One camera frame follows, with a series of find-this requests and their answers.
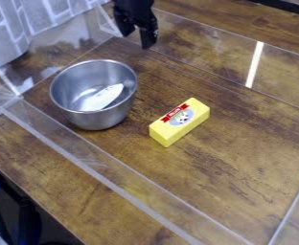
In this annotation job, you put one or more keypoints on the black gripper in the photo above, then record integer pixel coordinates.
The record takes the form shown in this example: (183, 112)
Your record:
(134, 13)

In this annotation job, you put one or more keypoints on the clear acrylic enclosure wall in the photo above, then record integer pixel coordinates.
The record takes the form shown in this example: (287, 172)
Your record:
(223, 186)

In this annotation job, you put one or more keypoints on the silver metal pot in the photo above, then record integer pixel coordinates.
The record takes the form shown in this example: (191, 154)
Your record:
(93, 74)

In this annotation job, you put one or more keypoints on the yellow butter block toy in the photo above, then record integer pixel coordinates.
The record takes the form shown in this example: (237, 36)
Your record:
(176, 123)

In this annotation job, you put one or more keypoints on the white brick pattern curtain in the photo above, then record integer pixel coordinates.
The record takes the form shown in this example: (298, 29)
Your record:
(23, 18)

